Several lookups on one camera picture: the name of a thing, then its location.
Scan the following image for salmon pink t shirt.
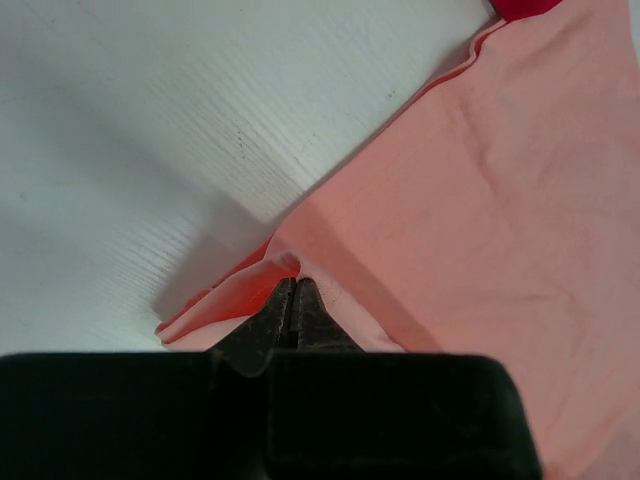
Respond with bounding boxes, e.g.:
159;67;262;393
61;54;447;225
156;1;639;479

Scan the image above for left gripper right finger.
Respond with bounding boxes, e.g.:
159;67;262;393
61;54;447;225
292;278;364;353

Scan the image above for folded red t shirt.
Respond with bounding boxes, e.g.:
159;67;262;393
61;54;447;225
489;0;562;22

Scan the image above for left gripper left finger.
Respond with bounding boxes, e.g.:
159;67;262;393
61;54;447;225
209;278;296;378

